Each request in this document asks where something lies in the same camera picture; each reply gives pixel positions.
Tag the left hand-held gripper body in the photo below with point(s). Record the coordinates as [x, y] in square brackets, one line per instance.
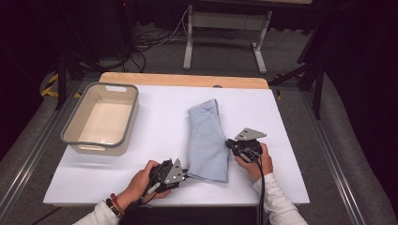
[173, 173]

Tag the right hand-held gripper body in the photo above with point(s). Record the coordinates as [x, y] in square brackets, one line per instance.
[248, 150]

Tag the light blue tank top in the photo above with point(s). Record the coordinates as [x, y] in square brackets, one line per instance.
[206, 143]

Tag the beige basket with grey rim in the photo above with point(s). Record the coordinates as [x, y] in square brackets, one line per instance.
[103, 125]

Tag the person's right hand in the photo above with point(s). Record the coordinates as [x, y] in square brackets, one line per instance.
[261, 168]

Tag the person's left hand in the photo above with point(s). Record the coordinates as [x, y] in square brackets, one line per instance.
[137, 187]

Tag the person's dark clothing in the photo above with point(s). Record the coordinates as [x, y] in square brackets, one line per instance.
[187, 217]

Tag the white table board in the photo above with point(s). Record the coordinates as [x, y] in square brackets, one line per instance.
[156, 125]

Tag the dark table grommet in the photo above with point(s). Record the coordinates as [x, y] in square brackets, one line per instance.
[217, 86]

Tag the wooden table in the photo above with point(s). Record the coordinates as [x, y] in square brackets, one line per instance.
[187, 80]

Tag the black metal stand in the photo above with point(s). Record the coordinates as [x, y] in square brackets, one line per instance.
[318, 93]
[61, 81]

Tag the yellow black hazard tape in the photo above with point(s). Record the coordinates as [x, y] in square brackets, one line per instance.
[47, 90]

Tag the aluminium floor rail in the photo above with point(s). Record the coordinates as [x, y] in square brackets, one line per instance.
[34, 153]
[330, 156]

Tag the grey metal desk frame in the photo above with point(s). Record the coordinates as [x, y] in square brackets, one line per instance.
[188, 47]

